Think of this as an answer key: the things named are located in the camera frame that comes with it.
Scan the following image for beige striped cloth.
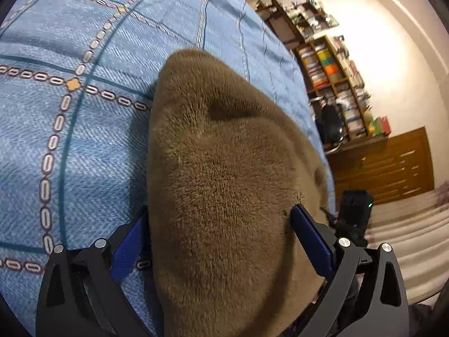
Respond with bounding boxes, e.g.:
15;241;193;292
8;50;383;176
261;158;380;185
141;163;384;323
365;188;449;306

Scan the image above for wooden bookshelf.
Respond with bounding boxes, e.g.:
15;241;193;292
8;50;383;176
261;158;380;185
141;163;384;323
294;34;393;145

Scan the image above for black office chair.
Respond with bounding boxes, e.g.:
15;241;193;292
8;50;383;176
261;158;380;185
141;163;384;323
310;100;347;152

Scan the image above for brown fleece pants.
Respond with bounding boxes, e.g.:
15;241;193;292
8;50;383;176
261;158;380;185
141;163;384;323
146;48;334;337

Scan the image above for wooden dresser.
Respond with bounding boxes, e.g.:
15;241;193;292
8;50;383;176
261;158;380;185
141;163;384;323
327;126;436;205

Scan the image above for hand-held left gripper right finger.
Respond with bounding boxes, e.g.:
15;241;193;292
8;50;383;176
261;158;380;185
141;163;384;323
281;204;410;337

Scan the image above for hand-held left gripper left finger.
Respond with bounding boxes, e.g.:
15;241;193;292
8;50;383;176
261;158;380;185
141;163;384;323
35;205;165;337

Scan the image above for blue patterned blanket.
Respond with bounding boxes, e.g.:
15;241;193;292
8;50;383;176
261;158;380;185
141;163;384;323
0;0;335;337

